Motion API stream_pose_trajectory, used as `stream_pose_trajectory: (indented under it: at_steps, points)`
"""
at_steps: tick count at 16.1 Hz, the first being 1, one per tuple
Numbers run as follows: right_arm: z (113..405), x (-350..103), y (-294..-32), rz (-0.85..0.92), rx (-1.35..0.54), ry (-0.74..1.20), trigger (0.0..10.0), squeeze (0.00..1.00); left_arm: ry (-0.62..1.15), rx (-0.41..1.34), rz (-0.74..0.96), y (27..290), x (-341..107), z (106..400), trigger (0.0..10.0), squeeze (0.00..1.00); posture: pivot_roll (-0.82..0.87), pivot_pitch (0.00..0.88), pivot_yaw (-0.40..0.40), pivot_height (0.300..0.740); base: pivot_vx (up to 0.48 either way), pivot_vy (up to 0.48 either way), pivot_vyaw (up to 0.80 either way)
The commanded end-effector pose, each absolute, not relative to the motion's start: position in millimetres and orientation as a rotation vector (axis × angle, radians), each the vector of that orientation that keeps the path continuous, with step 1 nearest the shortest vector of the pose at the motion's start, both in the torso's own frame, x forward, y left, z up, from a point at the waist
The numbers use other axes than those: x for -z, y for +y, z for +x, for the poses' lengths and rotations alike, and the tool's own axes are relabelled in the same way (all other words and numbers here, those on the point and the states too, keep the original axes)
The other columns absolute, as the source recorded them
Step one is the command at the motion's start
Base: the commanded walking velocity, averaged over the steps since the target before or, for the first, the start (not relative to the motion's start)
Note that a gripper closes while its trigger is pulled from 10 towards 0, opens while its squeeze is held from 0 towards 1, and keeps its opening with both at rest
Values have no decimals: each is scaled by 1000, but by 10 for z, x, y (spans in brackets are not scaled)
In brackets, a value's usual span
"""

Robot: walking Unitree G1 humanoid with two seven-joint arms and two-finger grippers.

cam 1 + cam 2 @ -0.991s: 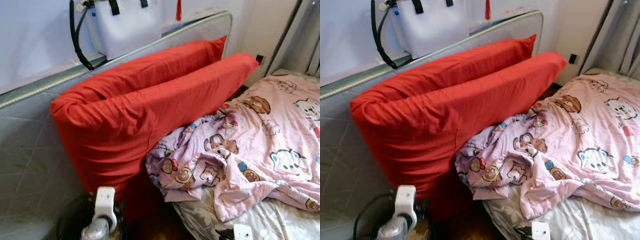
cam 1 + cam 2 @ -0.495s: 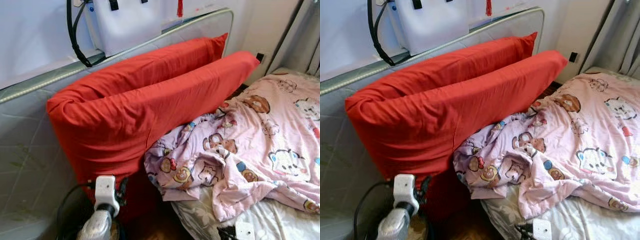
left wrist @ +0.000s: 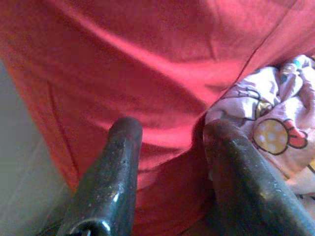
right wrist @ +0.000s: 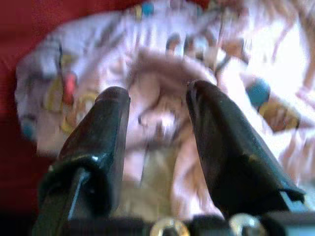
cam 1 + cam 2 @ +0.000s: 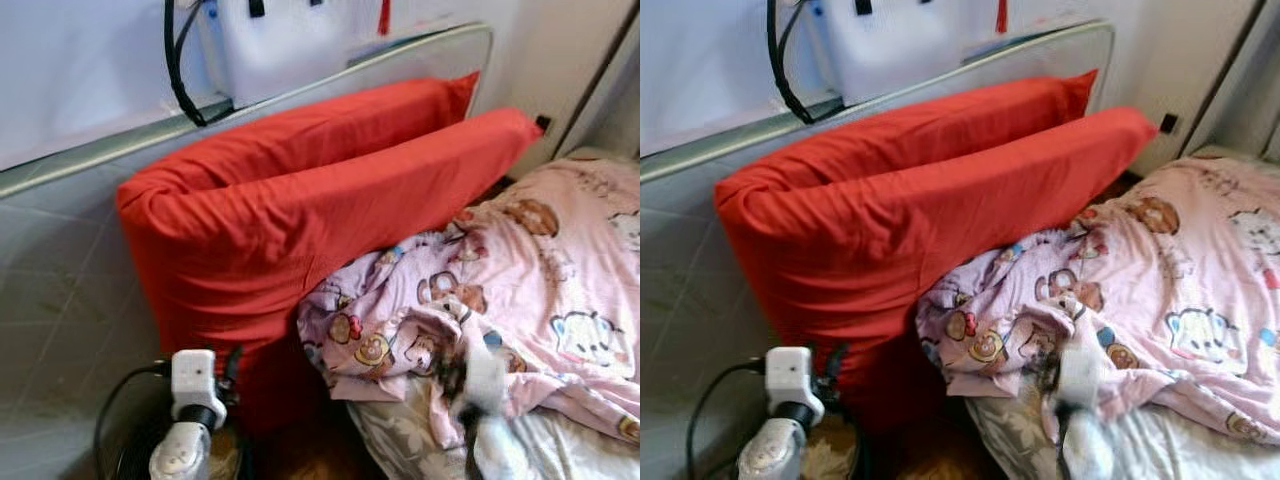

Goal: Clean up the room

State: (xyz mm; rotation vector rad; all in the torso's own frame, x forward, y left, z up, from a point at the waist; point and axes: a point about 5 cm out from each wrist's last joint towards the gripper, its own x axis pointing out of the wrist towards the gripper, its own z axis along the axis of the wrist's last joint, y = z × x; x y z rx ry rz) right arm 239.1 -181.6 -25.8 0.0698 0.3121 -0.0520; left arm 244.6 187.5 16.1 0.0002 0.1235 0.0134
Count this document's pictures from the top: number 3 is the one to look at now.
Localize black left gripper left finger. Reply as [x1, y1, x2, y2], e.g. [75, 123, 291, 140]
[58, 117, 143, 236]

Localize white quilted mattress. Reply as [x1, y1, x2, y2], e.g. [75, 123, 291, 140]
[0, 59, 79, 236]

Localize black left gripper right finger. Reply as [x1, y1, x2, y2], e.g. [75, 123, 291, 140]
[203, 119, 315, 236]

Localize red folded mattress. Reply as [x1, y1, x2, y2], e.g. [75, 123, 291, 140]
[0, 0, 315, 236]

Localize pink cartoon print blanket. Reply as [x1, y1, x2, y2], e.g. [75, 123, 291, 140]
[205, 54, 315, 214]

